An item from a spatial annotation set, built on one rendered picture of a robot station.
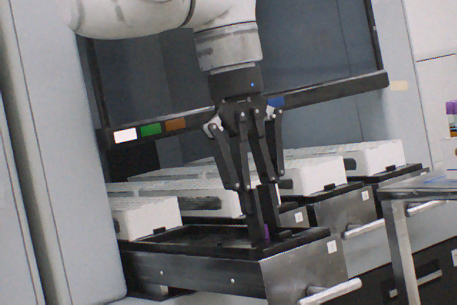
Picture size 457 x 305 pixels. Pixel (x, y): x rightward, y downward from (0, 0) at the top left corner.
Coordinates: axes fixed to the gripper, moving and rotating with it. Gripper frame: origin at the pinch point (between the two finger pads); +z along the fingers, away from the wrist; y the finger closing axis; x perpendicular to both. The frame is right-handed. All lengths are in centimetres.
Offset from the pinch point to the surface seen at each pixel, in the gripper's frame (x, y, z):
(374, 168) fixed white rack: -15.0, -37.6, 1.6
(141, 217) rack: -21.8, 7.0, -0.7
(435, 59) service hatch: -131, -193, -12
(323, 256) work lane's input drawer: 13.3, 1.3, 5.7
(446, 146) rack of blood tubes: 10.3, -29.0, -2.7
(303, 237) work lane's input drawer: 12.7, 3.5, 2.6
